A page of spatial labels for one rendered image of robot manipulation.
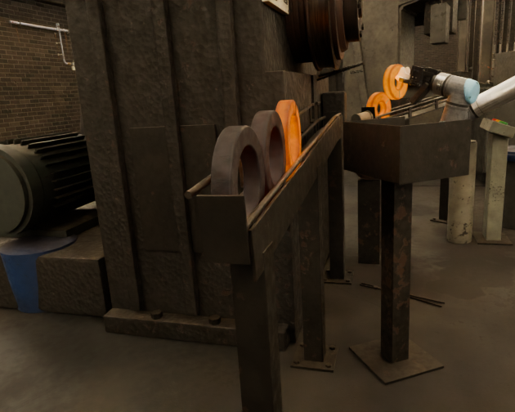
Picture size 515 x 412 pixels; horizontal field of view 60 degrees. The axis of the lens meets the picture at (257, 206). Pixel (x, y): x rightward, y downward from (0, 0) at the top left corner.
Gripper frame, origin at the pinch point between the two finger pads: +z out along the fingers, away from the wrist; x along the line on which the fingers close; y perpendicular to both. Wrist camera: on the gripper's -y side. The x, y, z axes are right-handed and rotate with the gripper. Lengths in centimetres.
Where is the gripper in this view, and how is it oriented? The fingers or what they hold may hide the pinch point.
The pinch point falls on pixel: (396, 78)
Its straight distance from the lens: 218.2
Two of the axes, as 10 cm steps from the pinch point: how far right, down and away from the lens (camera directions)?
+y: 1.1, -8.9, -4.5
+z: -6.4, -4.1, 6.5
